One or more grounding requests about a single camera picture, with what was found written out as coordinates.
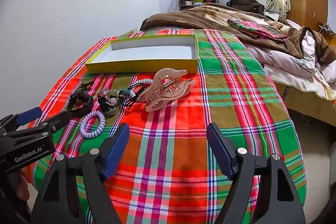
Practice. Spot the yellow mattress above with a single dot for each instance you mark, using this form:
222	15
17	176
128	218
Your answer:
304	103

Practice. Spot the yellow-green cardboard box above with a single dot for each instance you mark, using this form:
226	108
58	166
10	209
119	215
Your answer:
147	52

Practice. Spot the white pink quilt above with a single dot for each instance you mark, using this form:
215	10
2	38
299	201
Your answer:
283	64

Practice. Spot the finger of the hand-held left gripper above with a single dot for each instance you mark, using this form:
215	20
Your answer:
56	123
29	115

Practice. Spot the folded plaid cloth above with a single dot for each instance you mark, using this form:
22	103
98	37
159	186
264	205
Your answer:
257	29

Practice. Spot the wall socket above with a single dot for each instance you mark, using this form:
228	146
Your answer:
134	29

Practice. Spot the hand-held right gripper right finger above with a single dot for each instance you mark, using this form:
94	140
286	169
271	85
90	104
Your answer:
220	150

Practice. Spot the wide black hair band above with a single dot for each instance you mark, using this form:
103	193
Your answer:
88	102

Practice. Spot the dark beaded tassel charm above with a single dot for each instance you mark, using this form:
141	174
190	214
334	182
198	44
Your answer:
82	88

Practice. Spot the plaid bedsheet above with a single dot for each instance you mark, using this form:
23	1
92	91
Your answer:
178	140

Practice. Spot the dark clothes pile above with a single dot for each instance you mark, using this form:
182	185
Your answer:
248	3

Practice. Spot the rhinestone hair accessory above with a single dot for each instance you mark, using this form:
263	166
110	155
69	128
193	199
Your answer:
106	94

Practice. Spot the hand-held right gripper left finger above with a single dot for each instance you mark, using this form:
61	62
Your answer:
116	150

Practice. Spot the pink transparent hair claw clip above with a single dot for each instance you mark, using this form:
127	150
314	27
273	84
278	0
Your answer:
162	92

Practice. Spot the brown fleece blanket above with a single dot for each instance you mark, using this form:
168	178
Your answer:
197	19

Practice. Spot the person's left hand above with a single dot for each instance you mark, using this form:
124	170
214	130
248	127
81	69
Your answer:
23	184

